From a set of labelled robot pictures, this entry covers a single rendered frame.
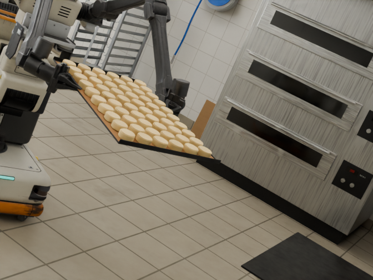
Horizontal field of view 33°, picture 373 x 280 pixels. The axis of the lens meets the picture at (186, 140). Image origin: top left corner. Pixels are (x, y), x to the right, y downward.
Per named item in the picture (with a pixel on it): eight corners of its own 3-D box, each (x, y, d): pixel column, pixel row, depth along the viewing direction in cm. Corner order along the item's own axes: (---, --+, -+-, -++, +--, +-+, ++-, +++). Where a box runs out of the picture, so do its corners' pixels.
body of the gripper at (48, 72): (61, 66, 203) (41, 56, 204) (50, 94, 206) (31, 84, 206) (69, 64, 209) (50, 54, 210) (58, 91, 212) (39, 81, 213)
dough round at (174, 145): (164, 143, 197) (166, 138, 197) (175, 145, 201) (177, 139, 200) (172, 151, 194) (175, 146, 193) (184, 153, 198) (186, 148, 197)
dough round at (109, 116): (102, 114, 195) (104, 109, 194) (116, 119, 197) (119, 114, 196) (104, 121, 191) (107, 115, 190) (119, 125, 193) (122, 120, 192)
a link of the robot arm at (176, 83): (171, 101, 257) (155, 100, 251) (178, 75, 254) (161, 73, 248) (189, 111, 248) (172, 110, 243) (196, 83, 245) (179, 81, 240)
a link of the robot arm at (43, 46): (36, 70, 219) (14, 60, 214) (50, 40, 218) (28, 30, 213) (46, 78, 209) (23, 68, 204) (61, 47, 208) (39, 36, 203)
